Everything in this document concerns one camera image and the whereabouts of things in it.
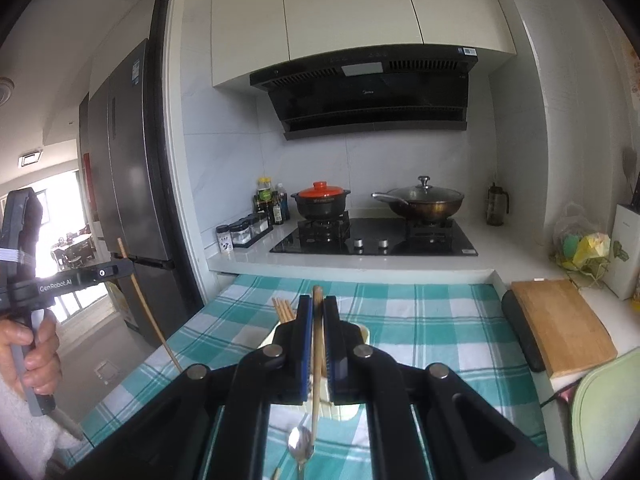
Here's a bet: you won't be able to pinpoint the pale green chair back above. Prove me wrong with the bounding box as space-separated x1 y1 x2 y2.
571 347 640 480

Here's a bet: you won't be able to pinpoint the white wall cabinets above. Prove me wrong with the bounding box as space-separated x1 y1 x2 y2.
212 0 517 88

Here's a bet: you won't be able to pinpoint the dining table and chairs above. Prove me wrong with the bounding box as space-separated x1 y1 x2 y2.
50 232 98 271

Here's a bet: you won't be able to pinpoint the dark sauce bottle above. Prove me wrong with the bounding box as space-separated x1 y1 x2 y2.
274 183 290 225

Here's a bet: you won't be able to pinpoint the spice jars on counter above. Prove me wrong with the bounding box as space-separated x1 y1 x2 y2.
230 212 273 247

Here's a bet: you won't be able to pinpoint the white box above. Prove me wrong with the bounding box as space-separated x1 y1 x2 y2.
605 203 640 301

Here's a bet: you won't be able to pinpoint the glass pitcher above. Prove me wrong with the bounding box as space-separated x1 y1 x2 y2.
487 182 510 227

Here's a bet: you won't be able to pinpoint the set of bamboo chopsticks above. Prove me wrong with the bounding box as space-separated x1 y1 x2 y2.
272 297 297 323

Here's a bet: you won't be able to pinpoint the black range hood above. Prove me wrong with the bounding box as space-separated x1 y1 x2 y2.
250 52 481 141

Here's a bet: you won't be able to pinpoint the black door frame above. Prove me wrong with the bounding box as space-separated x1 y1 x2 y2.
0 0 207 313

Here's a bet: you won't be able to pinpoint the tan bamboo chopstick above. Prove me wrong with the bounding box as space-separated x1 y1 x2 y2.
117 238 182 373
309 285 327 448

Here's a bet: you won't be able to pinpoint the person's left hand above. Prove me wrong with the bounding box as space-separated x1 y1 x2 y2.
0 310 62 397

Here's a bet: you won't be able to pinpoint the teal checked tablecloth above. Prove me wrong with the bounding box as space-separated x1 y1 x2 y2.
62 275 551 480

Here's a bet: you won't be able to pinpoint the wooden cutting board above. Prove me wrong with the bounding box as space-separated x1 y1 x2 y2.
511 279 618 378

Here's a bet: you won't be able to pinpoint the grey refrigerator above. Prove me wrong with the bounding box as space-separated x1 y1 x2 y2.
79 39 173 346

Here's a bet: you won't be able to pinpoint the cream ribbed utensil holder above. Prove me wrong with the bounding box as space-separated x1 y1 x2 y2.
265 324 373 421

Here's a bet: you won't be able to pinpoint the black gas stove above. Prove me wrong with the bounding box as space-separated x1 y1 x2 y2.
270 212 478 257

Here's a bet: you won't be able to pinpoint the black clay pot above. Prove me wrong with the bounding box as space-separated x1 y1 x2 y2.
291 181 352 221

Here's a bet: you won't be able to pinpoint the wok with glass lid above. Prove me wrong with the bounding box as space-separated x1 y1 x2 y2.
371 176 465 222

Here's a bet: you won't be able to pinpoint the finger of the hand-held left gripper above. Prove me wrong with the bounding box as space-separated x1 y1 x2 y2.
94 258 137 283

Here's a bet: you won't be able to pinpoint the yellow-labelled sauce bottle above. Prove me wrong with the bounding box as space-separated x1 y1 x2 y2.
256 176 274 226

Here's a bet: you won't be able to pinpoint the person's left forearm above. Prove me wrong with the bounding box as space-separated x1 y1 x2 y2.
0 375 86 480

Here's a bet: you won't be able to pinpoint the metal spoon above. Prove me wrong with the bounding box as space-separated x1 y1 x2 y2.
287 425 315 480

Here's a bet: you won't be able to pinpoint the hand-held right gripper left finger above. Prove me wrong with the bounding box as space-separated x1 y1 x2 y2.
65 295 316 480

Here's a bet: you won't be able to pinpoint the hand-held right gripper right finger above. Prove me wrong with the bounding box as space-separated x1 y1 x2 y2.
323 295 576 480

